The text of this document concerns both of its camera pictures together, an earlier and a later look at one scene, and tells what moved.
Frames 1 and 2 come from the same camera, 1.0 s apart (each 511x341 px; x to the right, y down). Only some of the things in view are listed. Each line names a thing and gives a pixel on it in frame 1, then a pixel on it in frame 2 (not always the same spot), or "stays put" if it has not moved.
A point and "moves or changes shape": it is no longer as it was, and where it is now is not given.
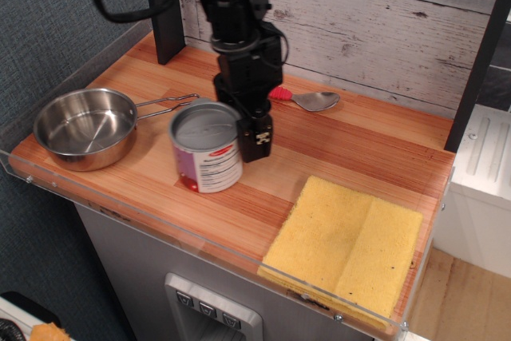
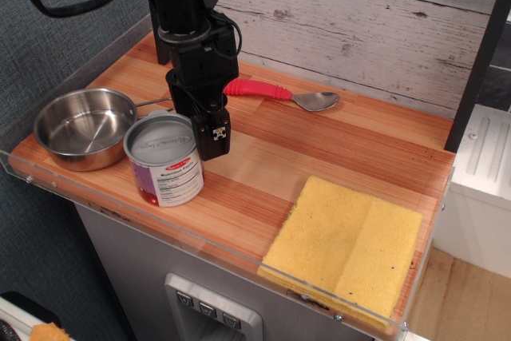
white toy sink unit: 473,219 stays put
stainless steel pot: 92,129 stays put
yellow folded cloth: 346,250 stays put
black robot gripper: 250,65 to 198,78
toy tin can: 206,136 moves or changes shape
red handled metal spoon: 312,101 stays put
